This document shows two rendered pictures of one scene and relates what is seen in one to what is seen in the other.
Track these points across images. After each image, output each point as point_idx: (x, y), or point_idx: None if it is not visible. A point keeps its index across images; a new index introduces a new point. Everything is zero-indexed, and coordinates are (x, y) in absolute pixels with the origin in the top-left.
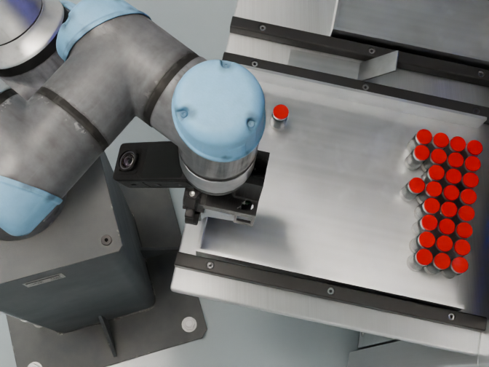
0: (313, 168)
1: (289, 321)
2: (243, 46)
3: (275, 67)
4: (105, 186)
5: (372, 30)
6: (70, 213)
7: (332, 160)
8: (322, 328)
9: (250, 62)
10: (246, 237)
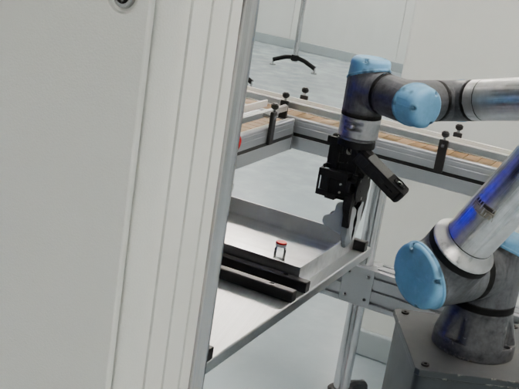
0: (261, 248)
1: None
2: None
3: (270, 269)
4: (402, 329)
5: None
6: (430, 327)
7: (246, 247)
8: None
9: (288, 275)
10: (318, 245)
